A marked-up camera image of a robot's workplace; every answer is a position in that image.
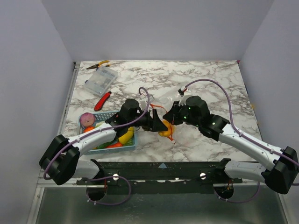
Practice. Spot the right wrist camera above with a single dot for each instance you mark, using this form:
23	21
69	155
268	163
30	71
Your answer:
185	93

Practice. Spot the purple onion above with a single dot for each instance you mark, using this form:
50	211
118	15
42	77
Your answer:
87	119

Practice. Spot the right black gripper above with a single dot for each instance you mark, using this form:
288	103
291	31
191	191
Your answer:
175	113

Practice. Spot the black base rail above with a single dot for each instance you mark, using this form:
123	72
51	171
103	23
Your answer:
161	177

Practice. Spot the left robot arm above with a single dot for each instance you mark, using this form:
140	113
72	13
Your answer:
61	158

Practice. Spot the clear plastic screw box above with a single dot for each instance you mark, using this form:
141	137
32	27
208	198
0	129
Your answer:
100	81

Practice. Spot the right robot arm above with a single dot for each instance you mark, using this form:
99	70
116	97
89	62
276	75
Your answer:
277	168

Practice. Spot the red utility knife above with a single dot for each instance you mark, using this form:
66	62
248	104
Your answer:
102	101

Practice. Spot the yellow handled pliers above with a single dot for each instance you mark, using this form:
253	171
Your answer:
104	63

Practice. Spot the yellow mango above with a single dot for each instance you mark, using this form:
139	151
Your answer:
127	136

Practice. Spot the green white cabbage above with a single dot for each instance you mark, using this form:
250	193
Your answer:
99	124

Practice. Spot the clear zip top bag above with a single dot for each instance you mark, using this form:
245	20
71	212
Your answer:
170	120

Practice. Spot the green chili pepper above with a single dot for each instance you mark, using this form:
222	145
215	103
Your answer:
104	145

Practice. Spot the orange carrot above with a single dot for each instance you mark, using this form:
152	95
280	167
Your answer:
117	144

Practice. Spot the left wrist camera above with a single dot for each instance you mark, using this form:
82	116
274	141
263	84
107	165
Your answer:
144	100

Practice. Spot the blue plastic basket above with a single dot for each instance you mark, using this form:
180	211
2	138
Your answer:
103	116

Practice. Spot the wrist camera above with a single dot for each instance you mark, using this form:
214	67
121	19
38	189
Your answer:
144	100
185	93

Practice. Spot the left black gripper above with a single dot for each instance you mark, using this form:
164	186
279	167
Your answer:
157	125

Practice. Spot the yellow bell pepper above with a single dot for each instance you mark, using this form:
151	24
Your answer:
170	130

